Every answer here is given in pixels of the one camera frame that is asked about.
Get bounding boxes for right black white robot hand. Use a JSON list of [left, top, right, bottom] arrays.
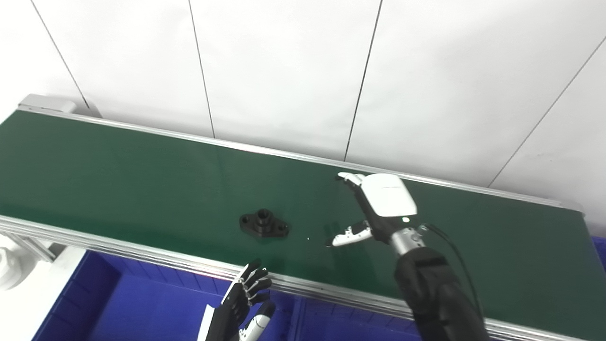
[[326, 172, 419, 248]]

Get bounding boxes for blue bin with white part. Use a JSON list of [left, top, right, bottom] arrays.
[[31, 250, 303, 341]]

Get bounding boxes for green conveyor belt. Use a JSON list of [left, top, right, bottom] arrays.
[[0, 111, 598, 341]]

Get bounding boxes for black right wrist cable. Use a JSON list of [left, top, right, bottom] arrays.
[[419, 224, 484, 323]]

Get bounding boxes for grey conveyor end housing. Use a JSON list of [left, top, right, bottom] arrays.
[[18, 94, 102, 118]]

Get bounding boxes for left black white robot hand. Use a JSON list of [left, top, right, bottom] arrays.
[[196, 258, 276, 341]]

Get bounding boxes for black flanged part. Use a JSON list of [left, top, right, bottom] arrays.
[[239, 208, 290, 239]]

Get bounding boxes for aluminium conveyor side rail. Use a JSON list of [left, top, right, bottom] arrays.
[[0, 215, 588, 341], [17, 107, 586, 217]]

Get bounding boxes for white conveyor support leg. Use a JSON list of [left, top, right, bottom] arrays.
[[0, 232, 55, 291]]

